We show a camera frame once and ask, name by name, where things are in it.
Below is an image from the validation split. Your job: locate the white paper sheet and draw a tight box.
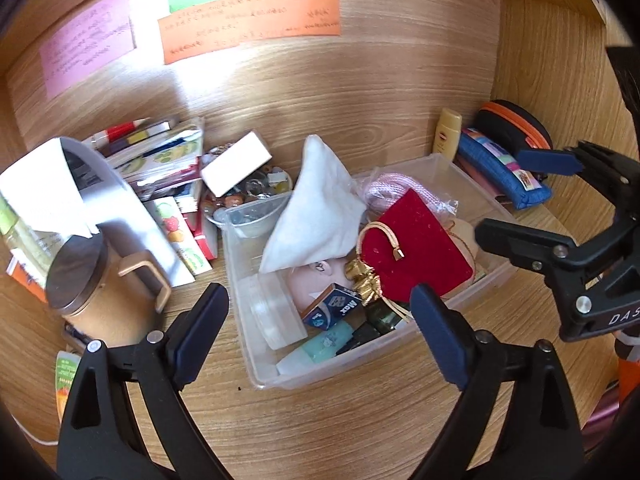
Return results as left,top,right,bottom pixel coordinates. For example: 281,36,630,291
0,137,103,241

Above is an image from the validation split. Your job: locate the fruit print box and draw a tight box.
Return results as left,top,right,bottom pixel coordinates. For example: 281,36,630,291
150,196,211,276

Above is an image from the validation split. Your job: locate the wooden desktop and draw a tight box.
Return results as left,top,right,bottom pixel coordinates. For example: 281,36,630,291
0,160,621,480

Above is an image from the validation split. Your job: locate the glass bowl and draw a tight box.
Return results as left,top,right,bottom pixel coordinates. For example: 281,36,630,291
202,165,296,238

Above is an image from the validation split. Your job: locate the blue pencil case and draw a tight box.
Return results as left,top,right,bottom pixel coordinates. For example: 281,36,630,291
455,127,553,209

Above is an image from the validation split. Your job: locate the black and orange zip case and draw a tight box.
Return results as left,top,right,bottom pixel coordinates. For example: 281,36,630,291
472,100,553,153

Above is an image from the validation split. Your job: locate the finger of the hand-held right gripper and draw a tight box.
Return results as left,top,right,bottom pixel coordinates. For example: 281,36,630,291
474,218,608,282
516,141,640,221

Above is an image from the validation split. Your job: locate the pink rope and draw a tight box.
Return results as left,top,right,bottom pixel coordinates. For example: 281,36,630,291
360,172,458,221

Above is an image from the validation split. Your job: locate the blue staple box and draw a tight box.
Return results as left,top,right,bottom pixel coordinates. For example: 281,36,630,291
300,282,363,330

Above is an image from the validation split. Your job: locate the pink paper note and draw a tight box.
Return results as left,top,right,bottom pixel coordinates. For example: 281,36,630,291
39,0,137,102

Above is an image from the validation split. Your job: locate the small white box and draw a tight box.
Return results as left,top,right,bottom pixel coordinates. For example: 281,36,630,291
200,130,273,196

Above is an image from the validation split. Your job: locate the red velvet pouch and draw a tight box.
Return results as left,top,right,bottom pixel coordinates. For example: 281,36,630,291
360,189,475,305

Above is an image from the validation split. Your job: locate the stack of booklets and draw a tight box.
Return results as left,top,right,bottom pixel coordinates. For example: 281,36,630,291
80,116,207,196

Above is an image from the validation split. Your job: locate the orange and green tube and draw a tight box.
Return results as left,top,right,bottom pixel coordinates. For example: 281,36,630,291
54,350,83,421

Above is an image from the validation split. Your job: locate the clear plastic storage box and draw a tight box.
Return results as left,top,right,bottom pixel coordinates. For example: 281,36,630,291
221,154,521,391

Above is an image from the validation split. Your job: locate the small teal bottle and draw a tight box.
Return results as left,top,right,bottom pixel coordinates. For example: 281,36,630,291
276,321,357,376

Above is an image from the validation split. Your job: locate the round white powder box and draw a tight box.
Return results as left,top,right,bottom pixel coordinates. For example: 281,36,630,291
237,272,308,351

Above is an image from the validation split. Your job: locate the orange paper note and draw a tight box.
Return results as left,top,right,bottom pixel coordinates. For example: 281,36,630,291
157,0,342,66

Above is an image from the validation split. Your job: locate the white cloth pouch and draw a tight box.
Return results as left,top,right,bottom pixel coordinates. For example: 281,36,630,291
259,135,368,275

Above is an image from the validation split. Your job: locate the yellow sunscreen bottle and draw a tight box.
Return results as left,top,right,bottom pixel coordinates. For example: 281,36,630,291
431,107,463,157

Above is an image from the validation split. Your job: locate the dark green spray bottle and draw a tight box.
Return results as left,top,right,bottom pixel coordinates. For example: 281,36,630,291
335,302,416,356

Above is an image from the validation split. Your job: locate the brown mug with lid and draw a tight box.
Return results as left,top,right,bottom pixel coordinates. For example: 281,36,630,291
46,234,172,348

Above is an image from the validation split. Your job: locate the gold ribbon ornament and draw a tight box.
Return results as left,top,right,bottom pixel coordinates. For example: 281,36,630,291
345,255,383,306

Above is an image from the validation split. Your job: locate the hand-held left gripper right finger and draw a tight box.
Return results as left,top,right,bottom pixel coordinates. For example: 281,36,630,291
409,283,586,480

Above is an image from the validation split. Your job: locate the pink round compact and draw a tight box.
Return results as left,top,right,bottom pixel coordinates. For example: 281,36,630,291
290,259,351,313

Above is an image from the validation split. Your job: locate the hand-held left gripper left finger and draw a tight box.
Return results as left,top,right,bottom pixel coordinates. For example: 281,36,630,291
56,282,231,480

